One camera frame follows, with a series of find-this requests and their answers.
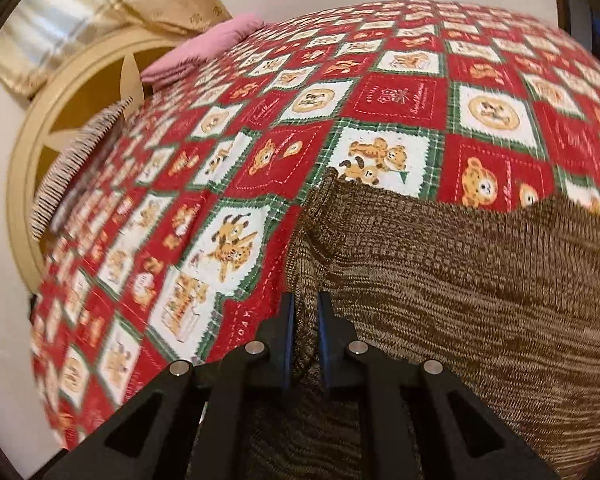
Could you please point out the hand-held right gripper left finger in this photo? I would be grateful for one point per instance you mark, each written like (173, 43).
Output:
(289, 340)

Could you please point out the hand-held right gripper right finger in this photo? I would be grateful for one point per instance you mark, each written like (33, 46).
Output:
(325, 345)

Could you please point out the brown knitted sun-pattern sweater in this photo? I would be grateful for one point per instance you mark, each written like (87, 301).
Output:
(455, 285)

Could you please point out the red checkered bear-print bedspread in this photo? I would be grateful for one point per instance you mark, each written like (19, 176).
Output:
(380, 100)

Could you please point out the striped pillow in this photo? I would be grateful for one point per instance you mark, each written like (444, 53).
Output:
(80, 160)

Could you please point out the pink folded blanket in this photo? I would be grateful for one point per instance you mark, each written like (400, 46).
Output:
(195, 50)

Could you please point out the cream and brown round headboard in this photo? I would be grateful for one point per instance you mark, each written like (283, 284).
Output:
(30, 160)

